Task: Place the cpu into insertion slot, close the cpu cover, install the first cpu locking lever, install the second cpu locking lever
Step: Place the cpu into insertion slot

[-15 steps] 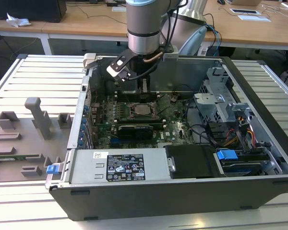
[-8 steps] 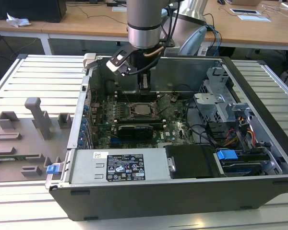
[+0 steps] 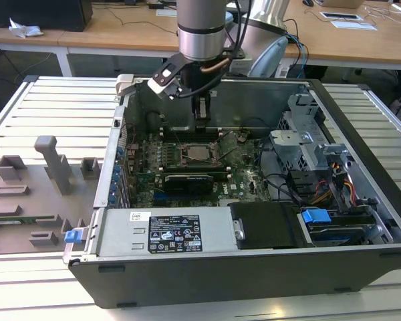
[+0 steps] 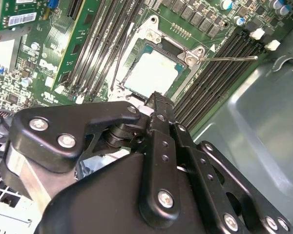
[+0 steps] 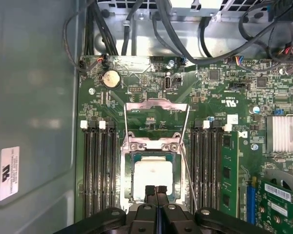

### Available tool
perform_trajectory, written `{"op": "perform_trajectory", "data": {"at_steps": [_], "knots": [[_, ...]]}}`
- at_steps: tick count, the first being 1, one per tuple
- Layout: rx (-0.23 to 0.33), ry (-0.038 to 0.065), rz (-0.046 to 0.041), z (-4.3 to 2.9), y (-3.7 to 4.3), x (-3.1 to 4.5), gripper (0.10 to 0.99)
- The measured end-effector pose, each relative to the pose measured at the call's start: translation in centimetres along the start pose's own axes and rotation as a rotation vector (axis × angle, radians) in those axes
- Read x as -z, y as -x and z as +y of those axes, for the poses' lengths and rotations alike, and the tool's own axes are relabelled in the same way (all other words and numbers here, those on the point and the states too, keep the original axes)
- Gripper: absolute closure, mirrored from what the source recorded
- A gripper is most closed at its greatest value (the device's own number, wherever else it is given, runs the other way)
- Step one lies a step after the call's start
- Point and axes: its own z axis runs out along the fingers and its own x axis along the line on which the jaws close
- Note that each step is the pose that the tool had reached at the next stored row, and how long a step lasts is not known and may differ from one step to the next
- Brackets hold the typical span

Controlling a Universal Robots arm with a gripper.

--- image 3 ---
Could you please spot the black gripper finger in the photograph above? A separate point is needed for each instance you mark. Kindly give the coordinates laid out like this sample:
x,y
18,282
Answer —
x,y
198,117

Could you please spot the thin metal locking lever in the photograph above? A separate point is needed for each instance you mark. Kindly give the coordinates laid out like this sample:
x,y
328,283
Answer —
x,y
229,154
178,139

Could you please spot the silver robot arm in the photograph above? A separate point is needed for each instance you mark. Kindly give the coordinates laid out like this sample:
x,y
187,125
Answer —
x,y
200,40

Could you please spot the black RAM slot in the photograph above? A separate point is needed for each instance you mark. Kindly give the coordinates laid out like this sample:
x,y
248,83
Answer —
x,y
183,139
222,172
222,167
183,136
183,131

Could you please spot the CPU socket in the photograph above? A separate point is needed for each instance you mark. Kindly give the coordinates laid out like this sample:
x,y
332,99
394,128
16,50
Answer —
x,y
181,157

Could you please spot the blue expansion slot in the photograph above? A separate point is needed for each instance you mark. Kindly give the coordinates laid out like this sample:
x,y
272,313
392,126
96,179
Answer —
x,y
159,200

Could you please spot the black round speaker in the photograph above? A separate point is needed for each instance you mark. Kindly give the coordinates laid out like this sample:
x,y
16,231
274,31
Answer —
x,y
152,120

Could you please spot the pale grey case latch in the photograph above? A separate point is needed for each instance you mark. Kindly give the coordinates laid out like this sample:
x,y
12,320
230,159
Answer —
x,y
124,83

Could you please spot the white paper sheet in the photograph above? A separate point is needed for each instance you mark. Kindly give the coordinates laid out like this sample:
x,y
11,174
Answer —
x,y
167,12
354,25

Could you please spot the green motherboard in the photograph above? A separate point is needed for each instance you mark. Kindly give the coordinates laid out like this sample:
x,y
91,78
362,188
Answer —
x,y
240,187

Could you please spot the white power strip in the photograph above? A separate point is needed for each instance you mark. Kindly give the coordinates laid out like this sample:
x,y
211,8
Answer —
x,y
282,71

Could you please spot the silver metal drive cage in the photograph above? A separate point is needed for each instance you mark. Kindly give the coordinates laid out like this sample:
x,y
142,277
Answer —
x,y
289,142

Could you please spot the blue plastic card retainer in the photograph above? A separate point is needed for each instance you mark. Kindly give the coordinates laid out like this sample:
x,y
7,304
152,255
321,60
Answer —
x,y
115,174

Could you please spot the black plastic shroud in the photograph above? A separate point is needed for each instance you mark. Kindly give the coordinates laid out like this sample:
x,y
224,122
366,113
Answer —
x,y
267,227

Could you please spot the black computer mouse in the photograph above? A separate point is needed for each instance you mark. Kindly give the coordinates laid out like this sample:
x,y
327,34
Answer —
x,y
308,2

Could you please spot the silver power supply with label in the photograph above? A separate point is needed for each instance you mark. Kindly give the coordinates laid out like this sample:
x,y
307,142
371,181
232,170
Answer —
x,y
120,230

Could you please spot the hard disk in blue carrier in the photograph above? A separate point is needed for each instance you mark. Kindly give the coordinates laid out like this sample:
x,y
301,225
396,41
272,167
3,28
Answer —
x,y
315,219

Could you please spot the white framed tray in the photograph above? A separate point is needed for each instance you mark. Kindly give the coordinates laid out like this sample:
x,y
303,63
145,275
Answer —
x,y
341,15

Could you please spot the black open PC case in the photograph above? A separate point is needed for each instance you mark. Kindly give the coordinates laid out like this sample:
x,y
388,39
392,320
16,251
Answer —
x,y
220,277

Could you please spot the wooden office desk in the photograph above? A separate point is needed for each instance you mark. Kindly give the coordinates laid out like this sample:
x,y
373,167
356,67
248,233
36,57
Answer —
x,y
30,41
354,43

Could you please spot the cardboard box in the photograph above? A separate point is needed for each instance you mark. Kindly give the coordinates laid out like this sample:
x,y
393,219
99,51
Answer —
x,y
341,3

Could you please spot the black computer tower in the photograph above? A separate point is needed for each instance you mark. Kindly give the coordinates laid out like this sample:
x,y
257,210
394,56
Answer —
x,y
36,13

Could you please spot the blue plastic latch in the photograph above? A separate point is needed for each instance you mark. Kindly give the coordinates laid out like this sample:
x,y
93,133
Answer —
x,y
71,236

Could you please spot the crumpled white paper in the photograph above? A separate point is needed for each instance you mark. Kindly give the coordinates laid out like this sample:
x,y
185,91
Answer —
x,y
23,30

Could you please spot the grey parts rack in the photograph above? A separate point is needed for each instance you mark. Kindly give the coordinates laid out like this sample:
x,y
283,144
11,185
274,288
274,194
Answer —
x,y
36,207

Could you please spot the green RAM stick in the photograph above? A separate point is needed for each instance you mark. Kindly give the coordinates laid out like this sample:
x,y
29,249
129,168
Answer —
x,y
20,220

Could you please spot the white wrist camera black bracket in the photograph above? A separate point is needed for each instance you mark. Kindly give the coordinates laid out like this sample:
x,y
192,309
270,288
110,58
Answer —
x,y
163,85

